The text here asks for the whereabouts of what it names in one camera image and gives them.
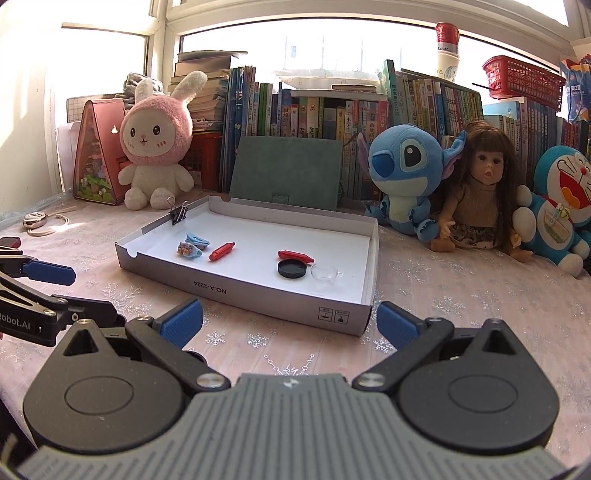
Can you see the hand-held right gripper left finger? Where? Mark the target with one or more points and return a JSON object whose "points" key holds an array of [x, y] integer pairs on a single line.
{"points": [[182, 321]]}

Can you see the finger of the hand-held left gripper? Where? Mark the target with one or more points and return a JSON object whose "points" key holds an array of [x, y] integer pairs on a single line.
{"points": [[92, 311], [46, 272]]}

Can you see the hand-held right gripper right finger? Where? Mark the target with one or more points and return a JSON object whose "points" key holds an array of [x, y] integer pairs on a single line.
{"points": [[399, 323]]}

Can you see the blue hair clip with bears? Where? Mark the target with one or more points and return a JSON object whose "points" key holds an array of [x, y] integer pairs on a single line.
{"points": [[187, 250]]}

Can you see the red plastic crayon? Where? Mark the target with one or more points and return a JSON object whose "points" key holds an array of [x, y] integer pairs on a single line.
{"points": [[221, 251], [295, 255]]}

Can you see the plain blue hair clip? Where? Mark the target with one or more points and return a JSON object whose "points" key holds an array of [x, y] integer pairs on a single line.
{"points": [[197, 240]]}

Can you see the clear plastic dish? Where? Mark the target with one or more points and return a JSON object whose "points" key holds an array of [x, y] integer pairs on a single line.
{"points": [[325, 274]]}

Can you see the large black round lid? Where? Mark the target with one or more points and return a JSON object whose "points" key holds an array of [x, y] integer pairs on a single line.
{"points": [[291, 269]]}

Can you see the white cardboard box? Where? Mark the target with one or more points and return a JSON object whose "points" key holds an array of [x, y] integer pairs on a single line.
{"points": [[286, 230]]}

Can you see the dark red flat case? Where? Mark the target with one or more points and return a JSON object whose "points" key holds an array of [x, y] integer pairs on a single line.
{"points": [[9, 242]]}

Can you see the small black binder clip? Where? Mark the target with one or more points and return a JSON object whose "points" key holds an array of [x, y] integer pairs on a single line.
{"points": [[178, 214]]}

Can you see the white paper sheet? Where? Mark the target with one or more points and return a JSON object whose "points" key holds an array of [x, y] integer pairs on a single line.
{"points": [[64, 147]]}

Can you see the pink triangular tin box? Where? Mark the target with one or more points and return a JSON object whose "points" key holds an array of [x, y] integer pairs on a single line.
{"points": [[94, 152]]}

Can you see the brown-haired doll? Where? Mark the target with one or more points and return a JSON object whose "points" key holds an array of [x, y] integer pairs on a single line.
{"points": [[480, 198]]}

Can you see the blue alien plush toy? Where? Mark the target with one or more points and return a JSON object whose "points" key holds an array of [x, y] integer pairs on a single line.
{"points": [[406, 161]]}

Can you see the red plastic crate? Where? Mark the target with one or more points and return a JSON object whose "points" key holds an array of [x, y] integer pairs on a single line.
{"points": [[205, 157]]}

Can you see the pink bunny plush toy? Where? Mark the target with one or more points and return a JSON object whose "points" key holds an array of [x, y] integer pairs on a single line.
{"points": [[154, 138]]}

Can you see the green felt notebook case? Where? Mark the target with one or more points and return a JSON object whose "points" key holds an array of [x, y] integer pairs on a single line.
{"points": [[286, 170]]}

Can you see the blue robot cat plush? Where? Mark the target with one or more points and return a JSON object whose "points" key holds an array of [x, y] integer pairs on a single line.
{"points": [[563, 198]]}

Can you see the grey folded cloth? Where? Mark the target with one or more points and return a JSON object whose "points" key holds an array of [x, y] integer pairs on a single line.
{"points": [[134, 85]]}

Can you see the row of upright books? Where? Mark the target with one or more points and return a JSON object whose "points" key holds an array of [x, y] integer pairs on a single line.
{"points": [[323, 120]]}

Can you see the stack of lying books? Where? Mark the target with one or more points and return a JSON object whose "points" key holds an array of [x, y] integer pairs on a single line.
{"points": [[207, 92]]}

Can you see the white paper cup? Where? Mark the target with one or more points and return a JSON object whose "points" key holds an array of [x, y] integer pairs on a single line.
{"points": [[447, 67]]}

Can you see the red plastic basket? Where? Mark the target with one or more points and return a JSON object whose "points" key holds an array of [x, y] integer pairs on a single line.
{"points": [[521, 78]]}

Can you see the red drink can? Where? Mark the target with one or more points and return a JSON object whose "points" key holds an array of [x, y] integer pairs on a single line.
{"points": [[447, 39]]}

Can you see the blue printed bag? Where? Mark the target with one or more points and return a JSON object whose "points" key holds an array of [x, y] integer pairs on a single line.
{"points": [[577, 92]]}

